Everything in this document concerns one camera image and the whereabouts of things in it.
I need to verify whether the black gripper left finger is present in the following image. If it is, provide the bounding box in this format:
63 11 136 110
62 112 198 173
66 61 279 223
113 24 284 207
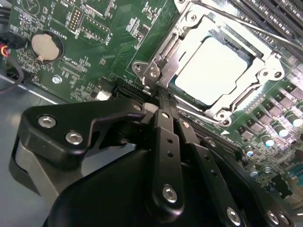
20 91 186 224

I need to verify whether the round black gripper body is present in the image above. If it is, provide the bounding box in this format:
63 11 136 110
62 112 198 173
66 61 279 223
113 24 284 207
40 148 226 227

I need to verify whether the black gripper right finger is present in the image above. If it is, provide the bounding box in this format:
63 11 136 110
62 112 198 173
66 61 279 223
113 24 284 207
168 95 294 227

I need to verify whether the silver CPU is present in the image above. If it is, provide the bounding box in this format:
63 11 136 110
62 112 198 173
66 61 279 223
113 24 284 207
169 35 256 110

